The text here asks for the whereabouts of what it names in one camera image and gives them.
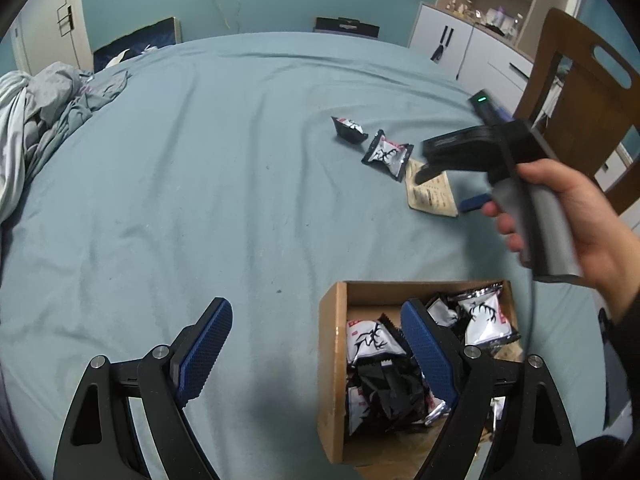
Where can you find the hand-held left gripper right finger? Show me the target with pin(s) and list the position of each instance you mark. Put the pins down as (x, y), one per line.
(430, 355)

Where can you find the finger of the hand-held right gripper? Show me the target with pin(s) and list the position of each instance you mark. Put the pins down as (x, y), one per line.
(430, 174)
(475, 203)

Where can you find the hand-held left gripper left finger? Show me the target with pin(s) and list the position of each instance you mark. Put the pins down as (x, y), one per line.
(207, 355)

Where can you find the black white snack packet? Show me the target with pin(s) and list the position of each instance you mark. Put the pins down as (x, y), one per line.
(387, 155)
(350, 130)

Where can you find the pile of black snack packets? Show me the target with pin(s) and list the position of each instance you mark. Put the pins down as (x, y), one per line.
(390, 395)

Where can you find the brown cardboard box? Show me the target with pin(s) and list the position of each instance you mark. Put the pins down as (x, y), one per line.
(332, 385)

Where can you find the person's right hand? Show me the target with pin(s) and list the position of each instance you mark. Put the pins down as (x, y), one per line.
(595, 230)

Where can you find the printed paper leaflet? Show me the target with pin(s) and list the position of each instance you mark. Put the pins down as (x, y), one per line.
(435, 200)

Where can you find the brown wooden chair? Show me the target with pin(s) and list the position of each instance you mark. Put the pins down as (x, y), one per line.
(575, 95)

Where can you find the white cabinet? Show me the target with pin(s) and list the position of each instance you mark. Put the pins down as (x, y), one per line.
(480, 55)

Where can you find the row of small bottles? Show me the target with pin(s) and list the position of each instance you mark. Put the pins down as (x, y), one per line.
(492, 17)

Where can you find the blue bed sheet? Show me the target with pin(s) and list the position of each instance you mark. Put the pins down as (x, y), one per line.
(200, 185)

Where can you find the grey crumpled blanket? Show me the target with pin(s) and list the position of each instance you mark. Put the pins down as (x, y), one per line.
(40, 120)

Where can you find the white crumpled cloth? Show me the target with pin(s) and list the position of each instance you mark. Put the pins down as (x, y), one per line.
(120, 57)

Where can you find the dark framed picture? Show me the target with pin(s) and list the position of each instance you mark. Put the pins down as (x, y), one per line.
(150, 35)

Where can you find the white door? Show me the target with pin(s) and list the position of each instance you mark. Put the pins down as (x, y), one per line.
(45, 35)

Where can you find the black bag by wall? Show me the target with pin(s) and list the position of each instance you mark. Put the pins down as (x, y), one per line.
(345, 27)

